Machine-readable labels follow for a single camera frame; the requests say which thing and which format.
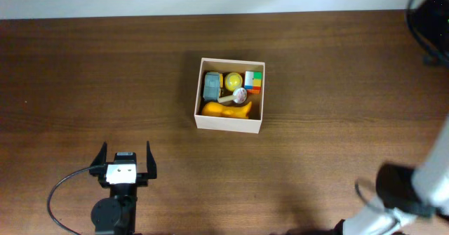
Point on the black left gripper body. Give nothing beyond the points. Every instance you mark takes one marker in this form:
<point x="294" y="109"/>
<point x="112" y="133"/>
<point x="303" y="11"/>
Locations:
<point x="141" y="179"/>

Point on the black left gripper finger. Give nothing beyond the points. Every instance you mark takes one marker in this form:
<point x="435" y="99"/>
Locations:
<point x="101" y="157"/>
<point x="151" y="164"/>

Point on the orange rubber fish toy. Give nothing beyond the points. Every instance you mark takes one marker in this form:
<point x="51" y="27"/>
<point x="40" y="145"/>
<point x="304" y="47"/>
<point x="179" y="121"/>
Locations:
<point x="218" y="110"/>

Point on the yellow grey toy truck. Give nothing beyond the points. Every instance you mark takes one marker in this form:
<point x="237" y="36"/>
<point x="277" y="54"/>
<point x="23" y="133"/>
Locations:
<point x="212" y="88"/>

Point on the white wooden paddle toy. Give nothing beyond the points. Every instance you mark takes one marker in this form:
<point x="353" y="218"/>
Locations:
<point x="239" y="96"/>

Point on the yellow grey ball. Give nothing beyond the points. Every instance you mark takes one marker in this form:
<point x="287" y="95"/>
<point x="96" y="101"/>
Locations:
<point x="233" y="81"/>

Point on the colourful puzzle cube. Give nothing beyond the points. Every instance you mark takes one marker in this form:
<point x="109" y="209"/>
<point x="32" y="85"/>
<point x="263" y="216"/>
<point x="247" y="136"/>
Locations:
<point x="253" y="82"/>

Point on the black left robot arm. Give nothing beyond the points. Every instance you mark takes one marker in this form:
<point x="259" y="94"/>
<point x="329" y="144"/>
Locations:
<point x="115" y="215"/>

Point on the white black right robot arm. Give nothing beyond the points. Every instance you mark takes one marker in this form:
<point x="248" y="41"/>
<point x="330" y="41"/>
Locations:
<point x="403" y="194"/>

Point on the pink cardboard box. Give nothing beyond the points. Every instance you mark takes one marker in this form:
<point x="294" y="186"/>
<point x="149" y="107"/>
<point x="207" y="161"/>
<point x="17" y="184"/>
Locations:
<point x="251" y="125"/>

